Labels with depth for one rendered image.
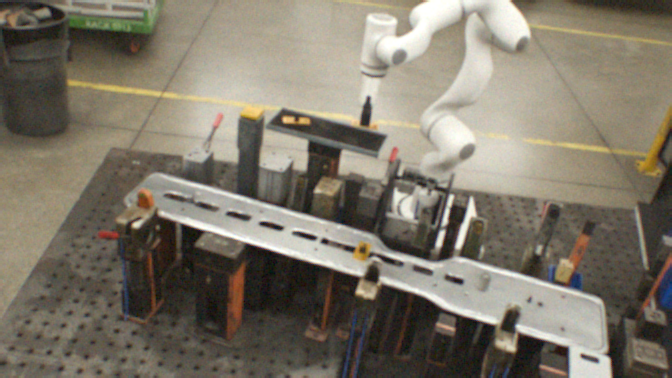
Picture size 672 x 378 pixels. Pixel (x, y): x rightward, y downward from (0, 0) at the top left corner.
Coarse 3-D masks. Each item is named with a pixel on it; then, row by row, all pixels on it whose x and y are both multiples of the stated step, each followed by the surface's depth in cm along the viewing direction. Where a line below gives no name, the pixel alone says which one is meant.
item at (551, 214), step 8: (552, 208) 169; (560, 208) 170; (544, 216) 172; (552, 216) 169; (544, 224) 174; (552, 224) 173; (544, 232) 175; (552, 232) 173; (536, 240) 175; (544, 240) 176; (544, 248) 176
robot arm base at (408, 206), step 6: (420, 180) 230; (444, 186) 228; (414, 192) 236; (408, 198) 246; (414, 198) 236; (402, 204) 243; (408, 204) 243; (414, 204) 236; (402, 210) 240; (408, 210) 241; (414, 210) 238; (408, 216) 238; (444, 216) 240; (444, 222) 238
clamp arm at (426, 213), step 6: (420, 210) 182; (426, 210) 181; (420, 216) 182; (426, 216) 181; (420, 222) 182; (426, 222) 182; (420, 228) 183; (426, 228) 183; (420, 234) 184; (426, 234) 184; (414, 240) 185; (420, 240) 185
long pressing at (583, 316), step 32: (160, 192) 189; (192, 192) 192; (224, 192) 193; (192, 224) 180; (224, 224) 181; (256, 224) 182; (288, 224) 184; (320, 224) 186; (320, 256) 174; (416, 288) 169; (448, 288) 170; (512, 288) 173; (544, 288) 175; (480, 320) 162; (544, 320) 164; (576, 320) 166
